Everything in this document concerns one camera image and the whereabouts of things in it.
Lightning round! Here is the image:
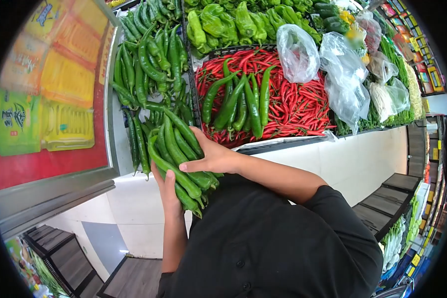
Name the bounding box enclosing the person's right hand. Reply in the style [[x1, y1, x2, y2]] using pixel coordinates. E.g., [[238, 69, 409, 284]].
[[179, 127, 244, 175]]

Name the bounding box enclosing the person's left hand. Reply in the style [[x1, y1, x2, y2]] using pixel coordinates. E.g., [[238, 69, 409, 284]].
[[151, 162, 185, 221]]

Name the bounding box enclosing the person's left thumb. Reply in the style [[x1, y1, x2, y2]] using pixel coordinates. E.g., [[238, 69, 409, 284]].
[[165, 169, 177, 198]]

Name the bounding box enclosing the person's right index finger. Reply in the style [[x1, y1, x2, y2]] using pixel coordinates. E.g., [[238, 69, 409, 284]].
[[189, 127, 210, 155]]

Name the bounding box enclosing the person's right thumb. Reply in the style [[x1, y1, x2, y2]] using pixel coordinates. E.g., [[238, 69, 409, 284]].
[[179, 159, 213, 174]]

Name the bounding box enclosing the bunch of long green peppers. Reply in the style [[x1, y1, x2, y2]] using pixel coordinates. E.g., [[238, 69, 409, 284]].
[[147, 108, 224, 219]]

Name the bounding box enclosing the loose group of green chillies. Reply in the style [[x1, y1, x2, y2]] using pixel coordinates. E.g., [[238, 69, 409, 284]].
[[202, 58, 278, 139]]

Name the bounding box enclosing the pile of long green peppers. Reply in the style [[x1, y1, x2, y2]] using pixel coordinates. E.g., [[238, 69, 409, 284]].
[[112, 0, 202, 179]]

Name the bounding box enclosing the pile of red chillies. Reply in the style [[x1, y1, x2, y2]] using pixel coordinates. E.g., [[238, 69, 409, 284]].
[[195, 48, 336, 149]]

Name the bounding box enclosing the person's body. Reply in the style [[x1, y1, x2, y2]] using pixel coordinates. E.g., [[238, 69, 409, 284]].
[[156, 175, 384, 298]]

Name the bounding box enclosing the pile of wrinkled light green peppers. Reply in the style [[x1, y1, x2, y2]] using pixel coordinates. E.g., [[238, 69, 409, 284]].
[[184, 0, 323, 56]]

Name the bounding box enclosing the small clear plastic bag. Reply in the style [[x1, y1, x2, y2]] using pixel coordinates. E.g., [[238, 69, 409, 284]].
[[276, 24, 321, 84]]

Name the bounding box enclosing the dark grey stepped display stand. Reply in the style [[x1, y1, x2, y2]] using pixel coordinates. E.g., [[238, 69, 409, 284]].
[[352, 173, 423, 272], [22, 223, 105, 298]]

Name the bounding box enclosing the large clear plastic bag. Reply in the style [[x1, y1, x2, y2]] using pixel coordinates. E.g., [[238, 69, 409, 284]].
[[319, 32, 371, 135]]

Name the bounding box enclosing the framed red advertising poster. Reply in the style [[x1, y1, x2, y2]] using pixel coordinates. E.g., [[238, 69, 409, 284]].
[[0, 0, 121, 239]]

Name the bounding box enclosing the white produce display stand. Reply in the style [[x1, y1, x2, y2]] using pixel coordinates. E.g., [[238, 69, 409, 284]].
[[45, 125, 410, 280]]

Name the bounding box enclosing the pile of dark bell peppers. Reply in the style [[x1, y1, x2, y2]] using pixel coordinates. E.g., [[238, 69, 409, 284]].
[[313, 2, 351, 35]]

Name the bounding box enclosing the plastic bag of white mushrooms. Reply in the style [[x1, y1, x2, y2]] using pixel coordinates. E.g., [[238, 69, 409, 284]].
[[369, 77, 411, 123]]

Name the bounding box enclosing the crumpled clear plastic bag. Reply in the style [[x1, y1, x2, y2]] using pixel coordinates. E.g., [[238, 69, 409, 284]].
[[367, 51, 399, 84]]

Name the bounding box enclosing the pile of green beans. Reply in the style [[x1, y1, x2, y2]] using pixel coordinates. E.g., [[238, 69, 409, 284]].
[[335, 35, 416, 136]]

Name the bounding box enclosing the full shop shelf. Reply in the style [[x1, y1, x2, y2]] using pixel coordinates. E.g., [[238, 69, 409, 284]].
[[376, 0, 447, 97], [419, 115, 447, 261]]

